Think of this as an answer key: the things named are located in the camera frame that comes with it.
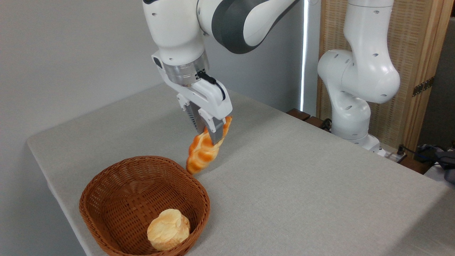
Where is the black cable bundle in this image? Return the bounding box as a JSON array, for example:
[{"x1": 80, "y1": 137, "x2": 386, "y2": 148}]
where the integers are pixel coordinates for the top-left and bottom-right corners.
[{"x1": 397, "y1": 142, "x2": 455, "y2": 169}]

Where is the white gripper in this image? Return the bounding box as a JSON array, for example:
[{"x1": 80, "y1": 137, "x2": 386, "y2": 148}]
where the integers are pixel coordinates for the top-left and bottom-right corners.
[{"x1": 162, "y1": 68, "x2": 234, "y2": 145}]

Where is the brown wooden block with cables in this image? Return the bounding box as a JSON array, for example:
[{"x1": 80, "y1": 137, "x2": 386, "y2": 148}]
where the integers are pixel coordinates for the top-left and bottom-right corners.
[{"x1": 397, "y1": 156, "x2": 432, "y2": 175}]

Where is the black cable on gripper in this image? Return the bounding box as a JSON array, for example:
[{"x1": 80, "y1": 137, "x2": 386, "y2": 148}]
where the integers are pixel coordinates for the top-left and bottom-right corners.
[{"x1": 197, "y1": 70, "x2": 226, "y2": 101}]

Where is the brown wicker basket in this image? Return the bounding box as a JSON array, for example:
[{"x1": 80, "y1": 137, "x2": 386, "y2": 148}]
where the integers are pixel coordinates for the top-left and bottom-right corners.
[{"x1": 79, "y1": 156, "x2": 211, "y2": 256}]

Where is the white power strip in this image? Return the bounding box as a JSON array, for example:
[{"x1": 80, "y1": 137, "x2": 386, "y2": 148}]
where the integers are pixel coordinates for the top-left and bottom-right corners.
[{"x1": 384, "y1": 150, "x2": 406, "y2": 163}]

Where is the long braided golden bread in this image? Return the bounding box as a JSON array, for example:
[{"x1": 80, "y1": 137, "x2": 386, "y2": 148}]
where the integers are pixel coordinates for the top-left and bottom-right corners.
[{"x1": 186, "y1": 116, "x2": 233, "y2": 175}]

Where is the wooden rattan folding screen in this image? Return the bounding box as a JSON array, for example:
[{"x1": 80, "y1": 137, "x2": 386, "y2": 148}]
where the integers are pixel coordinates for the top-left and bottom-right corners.
[{"x1": 316, "y1": 0, "x2": 455, "y2": 153}]

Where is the dark brown wooden block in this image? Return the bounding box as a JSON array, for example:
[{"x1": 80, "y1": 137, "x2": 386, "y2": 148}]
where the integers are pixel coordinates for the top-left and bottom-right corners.
[
  {"x1": 305, "y1": 116, "x2": 332, "y2": 133},
  {"x1": 286, "y1": 108, "x2": 311, "y2": 121}
]

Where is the dark metal hinge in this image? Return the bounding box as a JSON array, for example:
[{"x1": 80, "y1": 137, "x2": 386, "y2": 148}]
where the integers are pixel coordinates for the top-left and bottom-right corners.
[{"x1": 412, "y1": 76, "x2": 435, "y2": 97}]

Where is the round pale bread roll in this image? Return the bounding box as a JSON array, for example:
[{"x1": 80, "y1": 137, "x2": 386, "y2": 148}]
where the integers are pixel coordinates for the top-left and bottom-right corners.
[{"x1": 147, "y1": 209, "x2": 191, "y2": 251}]

